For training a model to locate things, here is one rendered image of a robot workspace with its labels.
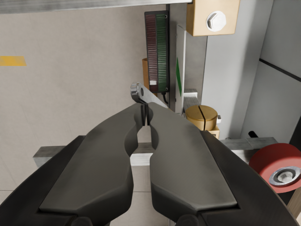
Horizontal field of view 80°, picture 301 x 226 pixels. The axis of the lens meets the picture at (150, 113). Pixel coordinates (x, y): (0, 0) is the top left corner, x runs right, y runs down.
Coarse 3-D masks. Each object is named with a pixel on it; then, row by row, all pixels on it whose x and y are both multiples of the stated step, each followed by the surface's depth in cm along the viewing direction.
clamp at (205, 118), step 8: (192, 112) 29; (200, 112) 29; (208, 112) 29; (216, 112) 29; (192, 120) 27; (200, 120) 27; (208, 120) 27; (216, 120) 28; (200, 128) 27; (208, 128) 27; (216, 128) 28; (216, 136) 28
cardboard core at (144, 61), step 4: (144, 60) 106; (144, 64) 103; (144, 68) 104; (144, 72) 106; (144, 76) 107; (144, 80) 109; (148, 80) 107; (144, 84) 110; (148, 84) 108; (148, 88) 109; (156, 96) 114
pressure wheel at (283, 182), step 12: (252, 132) 36; (276, 144) 28; (288, 144) 28; (252, 156) 30; (264, 156) 28; (276, 156) 26; (288, 156) 26; (300, 156) 26; (264, 168) 27; (276, 168) 26; (288, 168) 27; (300, 168) 27; (276, 180) 28; (288, 180) 27; (300, 180) 28; (276, 192) 29
